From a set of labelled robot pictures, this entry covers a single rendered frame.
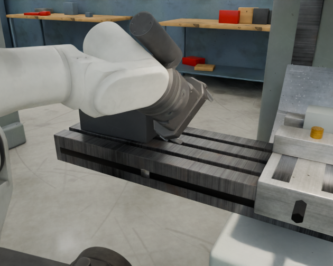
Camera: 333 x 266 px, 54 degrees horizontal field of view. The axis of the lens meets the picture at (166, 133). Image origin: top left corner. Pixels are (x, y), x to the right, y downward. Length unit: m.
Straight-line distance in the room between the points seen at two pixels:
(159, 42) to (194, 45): 4.94
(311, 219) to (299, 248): 0.11
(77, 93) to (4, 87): 0.08
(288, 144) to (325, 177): 0.09
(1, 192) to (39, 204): 1.61
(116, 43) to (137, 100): 0.08
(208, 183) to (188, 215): 1.35
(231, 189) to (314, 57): 0.54
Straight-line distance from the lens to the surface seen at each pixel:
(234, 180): 0.71
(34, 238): 2.05
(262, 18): 4.49
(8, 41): 7.91
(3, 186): 0.71
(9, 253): 1.12
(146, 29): 0.42
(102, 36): 0.45
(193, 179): 0.74
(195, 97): 0.57
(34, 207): 2.30
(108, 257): 0.98
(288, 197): 0.59
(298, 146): 0.67
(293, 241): 0.71
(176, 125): 0.57
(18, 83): 0.35
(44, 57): 0.37
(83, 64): 0.37
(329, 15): 1.07
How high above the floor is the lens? 1.28
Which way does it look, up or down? 24 degrees down
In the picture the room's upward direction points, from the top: straight up
